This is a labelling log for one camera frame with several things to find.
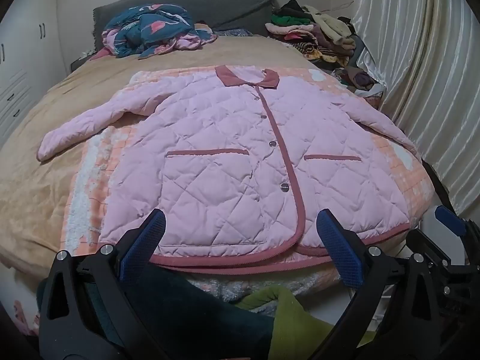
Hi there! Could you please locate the blue flamingo print quilt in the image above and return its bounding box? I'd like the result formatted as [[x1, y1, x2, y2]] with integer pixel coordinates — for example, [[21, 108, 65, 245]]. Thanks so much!
[[90, 3, 218, 60]]

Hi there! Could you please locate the person's dark trouser leg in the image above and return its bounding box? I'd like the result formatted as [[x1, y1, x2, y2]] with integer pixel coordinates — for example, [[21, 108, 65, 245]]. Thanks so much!
[[35, 264, 278, 360]]

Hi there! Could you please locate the pile of folded clothes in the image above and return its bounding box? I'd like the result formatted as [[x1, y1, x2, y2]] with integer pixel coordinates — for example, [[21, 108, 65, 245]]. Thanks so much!
[[265, 0, 362, 70]]

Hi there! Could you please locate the thin wall cable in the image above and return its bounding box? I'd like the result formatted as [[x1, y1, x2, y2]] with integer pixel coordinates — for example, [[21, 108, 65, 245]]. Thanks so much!
[[325, 1, 355, 13]]

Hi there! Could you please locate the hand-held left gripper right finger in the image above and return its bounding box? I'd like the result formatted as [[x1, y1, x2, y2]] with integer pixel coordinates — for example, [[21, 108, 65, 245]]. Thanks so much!
[[316, 209, 443, 360]]

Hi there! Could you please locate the white satin curtain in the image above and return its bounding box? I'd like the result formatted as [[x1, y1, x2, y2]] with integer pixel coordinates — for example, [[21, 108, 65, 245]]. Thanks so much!
[[350, 0, 480, 222]]

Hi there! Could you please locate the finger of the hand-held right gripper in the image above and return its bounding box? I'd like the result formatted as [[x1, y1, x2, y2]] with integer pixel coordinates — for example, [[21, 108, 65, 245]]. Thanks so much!
[[434, 204, 471, 241], [407, 229, 454, 269]]

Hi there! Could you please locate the pink quilted jacket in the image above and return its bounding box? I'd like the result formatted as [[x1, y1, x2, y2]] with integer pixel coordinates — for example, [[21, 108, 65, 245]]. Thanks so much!
[[37, 65, 422, 275]]

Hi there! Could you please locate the orange checked bear blanket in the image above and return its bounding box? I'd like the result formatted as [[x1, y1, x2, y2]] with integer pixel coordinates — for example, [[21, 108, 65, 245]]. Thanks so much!
[[60, 67, 436, 297]]

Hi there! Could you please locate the bag of clothes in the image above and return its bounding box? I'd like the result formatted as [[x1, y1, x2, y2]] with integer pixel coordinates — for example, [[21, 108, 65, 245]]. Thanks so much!
[[334, 65, 387, 100]]

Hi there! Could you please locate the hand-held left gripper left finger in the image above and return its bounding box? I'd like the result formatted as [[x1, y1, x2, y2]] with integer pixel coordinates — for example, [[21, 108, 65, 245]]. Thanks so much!
[[37, 208, 167, 360]]

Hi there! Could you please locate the green garment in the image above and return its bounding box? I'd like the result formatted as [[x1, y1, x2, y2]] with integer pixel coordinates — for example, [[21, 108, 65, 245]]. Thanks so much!
[[244, 285, 376, 360]]

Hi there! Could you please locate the grey headboard cushion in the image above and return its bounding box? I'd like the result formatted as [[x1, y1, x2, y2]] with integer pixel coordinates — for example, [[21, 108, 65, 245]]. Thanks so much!
[[92, 0, 280, 51]]

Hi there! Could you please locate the white wardrobe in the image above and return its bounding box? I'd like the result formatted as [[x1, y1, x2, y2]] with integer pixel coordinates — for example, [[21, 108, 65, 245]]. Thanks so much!
[[0, 0, 66, 147]]

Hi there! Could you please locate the bed with beige sheet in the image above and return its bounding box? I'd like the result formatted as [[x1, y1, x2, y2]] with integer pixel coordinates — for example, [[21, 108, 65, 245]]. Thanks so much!
[[0, 32, 376, 282]]

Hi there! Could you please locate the blue patterned pillow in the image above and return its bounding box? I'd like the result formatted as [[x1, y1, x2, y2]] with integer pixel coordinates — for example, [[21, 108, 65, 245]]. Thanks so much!
[[214, 26, 256, 38]]

